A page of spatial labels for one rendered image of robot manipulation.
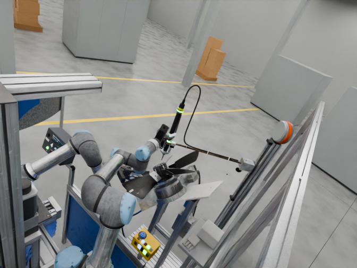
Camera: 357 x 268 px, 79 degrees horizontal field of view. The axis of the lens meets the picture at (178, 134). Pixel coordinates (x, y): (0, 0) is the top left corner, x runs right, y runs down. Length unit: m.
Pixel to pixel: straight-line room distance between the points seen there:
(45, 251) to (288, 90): 8.03
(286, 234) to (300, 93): 7.91
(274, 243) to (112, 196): 0.62
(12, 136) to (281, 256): 0.74
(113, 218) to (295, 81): 7.97
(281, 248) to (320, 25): 13.71
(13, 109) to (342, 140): 6.40
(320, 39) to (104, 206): 13.49
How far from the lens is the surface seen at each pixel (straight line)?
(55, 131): 1.95
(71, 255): 1.26
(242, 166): 1.71
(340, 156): 6.64
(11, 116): 0.75
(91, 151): 1.44
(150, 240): 1.58
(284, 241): 0.56
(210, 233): 1.93
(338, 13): 13.98
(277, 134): 1.64
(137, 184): 1.69
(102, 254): 1.13
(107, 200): 0.93
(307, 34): 14.14
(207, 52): 9.72
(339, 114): 6.53
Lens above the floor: 2.39
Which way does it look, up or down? 30 degrees down
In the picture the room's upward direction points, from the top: 22 degrees clockwise
